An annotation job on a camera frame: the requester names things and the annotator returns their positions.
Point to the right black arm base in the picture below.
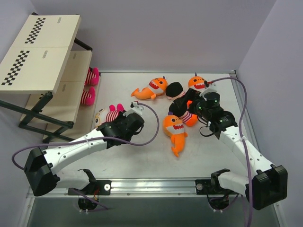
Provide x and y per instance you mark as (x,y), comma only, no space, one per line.
(219,199)

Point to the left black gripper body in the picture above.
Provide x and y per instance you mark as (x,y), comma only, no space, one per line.
(104,126)

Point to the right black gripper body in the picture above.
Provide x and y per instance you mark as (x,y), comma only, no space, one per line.
(189,97)

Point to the cream tiered shelf black frame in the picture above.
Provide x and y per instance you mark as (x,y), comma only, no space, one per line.
(49,64)

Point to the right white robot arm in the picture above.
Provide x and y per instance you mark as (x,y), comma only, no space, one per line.
(265,183)

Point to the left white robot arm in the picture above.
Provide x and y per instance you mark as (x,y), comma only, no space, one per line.
(44,169)

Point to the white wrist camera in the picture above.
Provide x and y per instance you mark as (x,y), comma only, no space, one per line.
(210,86)
(134,108)

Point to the white pink glasses plush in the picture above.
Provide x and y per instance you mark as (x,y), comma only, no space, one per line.
(108,114)
(88,97)

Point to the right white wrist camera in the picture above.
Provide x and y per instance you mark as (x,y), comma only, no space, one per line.
(210,86)

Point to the aluminium table side rail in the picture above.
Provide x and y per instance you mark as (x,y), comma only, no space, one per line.
(246,113)

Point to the black haired doll plush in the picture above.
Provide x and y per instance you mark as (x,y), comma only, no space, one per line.
(174,90)
(183,114)

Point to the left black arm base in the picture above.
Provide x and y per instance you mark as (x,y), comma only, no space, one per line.
(89,196)

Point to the white pink plush on shelf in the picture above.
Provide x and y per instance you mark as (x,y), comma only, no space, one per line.
(92,78)

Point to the aluminium mounting rail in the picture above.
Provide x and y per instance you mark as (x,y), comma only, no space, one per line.
(132,188)

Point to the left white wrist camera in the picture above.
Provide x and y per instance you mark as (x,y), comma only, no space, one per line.
(134,108)

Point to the orange shark plush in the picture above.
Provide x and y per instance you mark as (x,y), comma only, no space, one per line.
(173,127)
(196,83)
(156,87)

